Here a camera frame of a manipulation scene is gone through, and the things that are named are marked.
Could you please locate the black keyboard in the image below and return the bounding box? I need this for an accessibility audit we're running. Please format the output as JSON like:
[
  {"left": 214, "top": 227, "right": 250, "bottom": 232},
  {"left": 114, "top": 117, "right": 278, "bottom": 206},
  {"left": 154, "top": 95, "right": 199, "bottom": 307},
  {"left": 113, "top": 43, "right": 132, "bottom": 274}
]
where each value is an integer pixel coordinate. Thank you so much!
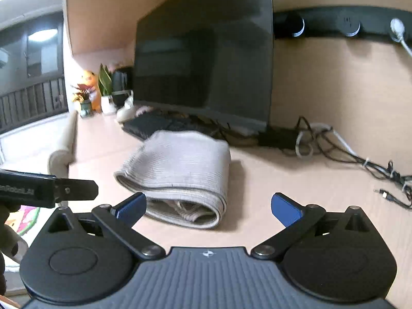
[{"left": 122, "top": 110, "right": 219, "bottom": 140}]

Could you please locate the black power adapter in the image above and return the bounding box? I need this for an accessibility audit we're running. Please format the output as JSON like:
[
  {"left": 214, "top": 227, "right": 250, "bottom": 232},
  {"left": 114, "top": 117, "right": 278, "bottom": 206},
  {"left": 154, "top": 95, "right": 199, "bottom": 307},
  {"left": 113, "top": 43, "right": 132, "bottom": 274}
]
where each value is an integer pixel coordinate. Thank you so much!
[{"left": 257, "top": 126, "right": 299, "bottom": 150}]

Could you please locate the striped grey white garment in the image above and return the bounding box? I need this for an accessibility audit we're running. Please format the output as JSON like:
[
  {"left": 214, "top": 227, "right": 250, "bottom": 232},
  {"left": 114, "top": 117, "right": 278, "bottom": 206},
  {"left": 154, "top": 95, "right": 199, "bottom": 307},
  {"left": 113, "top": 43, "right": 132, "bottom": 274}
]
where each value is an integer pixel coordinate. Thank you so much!
[{"left": 115, "top": 131, "right": 231, "bottom": 229}]

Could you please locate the beige rolled mat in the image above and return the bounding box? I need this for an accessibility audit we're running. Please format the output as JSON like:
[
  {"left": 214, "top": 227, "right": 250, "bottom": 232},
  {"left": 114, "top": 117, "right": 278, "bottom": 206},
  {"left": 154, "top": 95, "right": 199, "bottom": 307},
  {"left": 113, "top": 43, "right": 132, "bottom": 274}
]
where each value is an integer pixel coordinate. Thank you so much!
[{"left": 47, "top": 110, "right": 78, "bottom": 179}]

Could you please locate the orange plush toy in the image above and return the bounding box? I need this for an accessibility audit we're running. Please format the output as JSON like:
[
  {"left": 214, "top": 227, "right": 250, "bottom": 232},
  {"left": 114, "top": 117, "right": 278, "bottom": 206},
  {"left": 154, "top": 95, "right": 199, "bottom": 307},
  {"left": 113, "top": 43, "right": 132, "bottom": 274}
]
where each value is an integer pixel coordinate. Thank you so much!
[{"left": 78, "top": 70, "right": 101, "bottom": 113}]

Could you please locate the black desk power strip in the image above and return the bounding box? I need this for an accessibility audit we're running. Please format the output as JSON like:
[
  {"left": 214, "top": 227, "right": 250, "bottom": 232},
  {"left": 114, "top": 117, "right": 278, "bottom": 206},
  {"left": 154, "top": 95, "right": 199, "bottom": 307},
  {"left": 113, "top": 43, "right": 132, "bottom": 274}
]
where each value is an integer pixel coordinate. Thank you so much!
[{"left": 273, "top": 6, "right": 411, "bottom": 45}]

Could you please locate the small red-leaf potted plant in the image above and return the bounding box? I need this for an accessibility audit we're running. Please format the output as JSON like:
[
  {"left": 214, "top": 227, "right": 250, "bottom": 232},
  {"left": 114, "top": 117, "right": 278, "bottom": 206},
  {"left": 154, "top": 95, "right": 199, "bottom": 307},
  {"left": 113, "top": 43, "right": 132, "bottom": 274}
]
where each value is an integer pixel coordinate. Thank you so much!
[{"left": 73, "top": 84, "right": 95, "bottom": 118}]

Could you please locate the potted green plant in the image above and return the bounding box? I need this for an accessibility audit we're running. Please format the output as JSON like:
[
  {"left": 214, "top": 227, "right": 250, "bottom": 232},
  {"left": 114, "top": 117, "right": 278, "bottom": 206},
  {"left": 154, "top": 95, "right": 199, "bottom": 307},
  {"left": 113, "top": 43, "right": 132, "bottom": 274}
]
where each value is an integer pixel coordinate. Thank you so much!
[{"left": 98, "top": 64, "right": 117, "bottom": 115}]

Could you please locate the black cable bundle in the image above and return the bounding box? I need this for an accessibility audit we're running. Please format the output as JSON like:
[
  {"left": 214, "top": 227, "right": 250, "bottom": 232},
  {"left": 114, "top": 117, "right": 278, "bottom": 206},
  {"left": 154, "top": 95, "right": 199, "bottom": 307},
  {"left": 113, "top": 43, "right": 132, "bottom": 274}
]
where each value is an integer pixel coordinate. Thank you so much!
[{"left": 294, "top": 115, "right": 412, "bottom": 194}]

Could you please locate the left black monitor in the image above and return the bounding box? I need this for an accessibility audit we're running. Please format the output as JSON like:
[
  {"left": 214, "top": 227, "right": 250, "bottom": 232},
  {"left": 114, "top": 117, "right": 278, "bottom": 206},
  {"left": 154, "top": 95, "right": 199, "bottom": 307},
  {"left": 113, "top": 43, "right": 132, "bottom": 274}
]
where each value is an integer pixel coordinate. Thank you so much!
[{"left": 133, "top": 0, "right": 274, "bottom": 131}]

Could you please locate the black audio jack cable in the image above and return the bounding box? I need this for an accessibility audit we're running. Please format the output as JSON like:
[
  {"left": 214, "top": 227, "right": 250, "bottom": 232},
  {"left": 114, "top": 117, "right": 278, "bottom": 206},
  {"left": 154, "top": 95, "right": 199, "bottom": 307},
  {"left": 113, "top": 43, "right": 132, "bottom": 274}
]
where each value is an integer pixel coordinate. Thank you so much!
[{"left": 373, "top": 187, "right": 412, "bottom": 209}]

